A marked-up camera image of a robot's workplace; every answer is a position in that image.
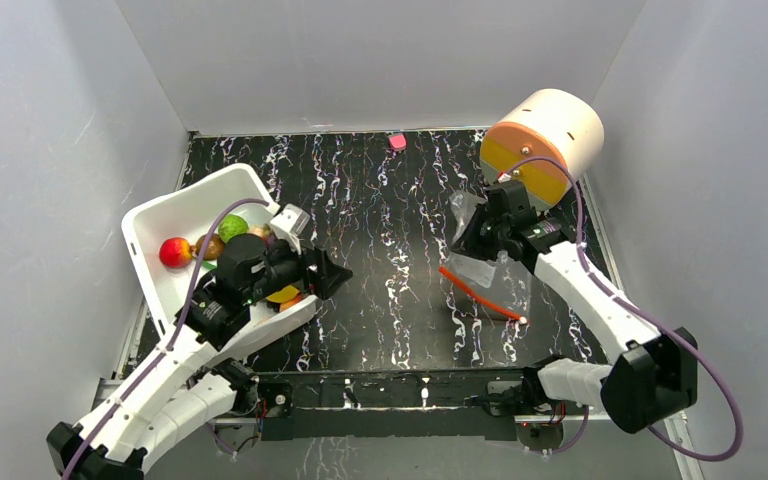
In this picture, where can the white toy garlic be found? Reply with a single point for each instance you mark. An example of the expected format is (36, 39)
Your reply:
(264, 232)

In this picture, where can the brown toy kiwi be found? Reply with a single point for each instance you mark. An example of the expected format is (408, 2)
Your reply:
(208, 247)

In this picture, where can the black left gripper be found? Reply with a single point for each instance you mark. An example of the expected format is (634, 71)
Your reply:
(328, 276)

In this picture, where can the yellow toy starfruit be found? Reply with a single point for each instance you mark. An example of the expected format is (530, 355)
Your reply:
(284, 295)

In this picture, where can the red yellow toy pomegranate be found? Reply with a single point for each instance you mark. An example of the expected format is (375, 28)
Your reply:
(175, 253)

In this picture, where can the orange toy peach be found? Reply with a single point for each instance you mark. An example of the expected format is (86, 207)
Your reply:
(291, 303)

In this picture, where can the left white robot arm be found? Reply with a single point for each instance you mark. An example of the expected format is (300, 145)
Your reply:
(172, 393)

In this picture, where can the round cream drawer cabinet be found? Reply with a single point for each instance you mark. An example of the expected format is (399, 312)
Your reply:
(550, 123)

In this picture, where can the small pink eraser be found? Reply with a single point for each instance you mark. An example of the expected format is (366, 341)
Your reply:
(397, 142)

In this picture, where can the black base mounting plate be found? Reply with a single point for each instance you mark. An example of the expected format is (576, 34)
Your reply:
(495, 404)

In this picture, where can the clear zip bag orange zipper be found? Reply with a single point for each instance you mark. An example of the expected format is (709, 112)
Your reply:
(480, 280)

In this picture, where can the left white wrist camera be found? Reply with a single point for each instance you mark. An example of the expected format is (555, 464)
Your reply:
(288, 225)

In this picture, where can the white plastic bin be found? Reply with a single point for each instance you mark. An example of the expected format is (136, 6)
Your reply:
(188, 213)

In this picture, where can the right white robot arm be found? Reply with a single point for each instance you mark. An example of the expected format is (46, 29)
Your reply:
(647, 376)

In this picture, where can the green toy custard apple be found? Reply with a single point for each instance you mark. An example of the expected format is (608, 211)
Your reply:
(231, 226)

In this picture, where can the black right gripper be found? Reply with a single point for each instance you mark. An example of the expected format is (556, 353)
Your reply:
(502, 204)

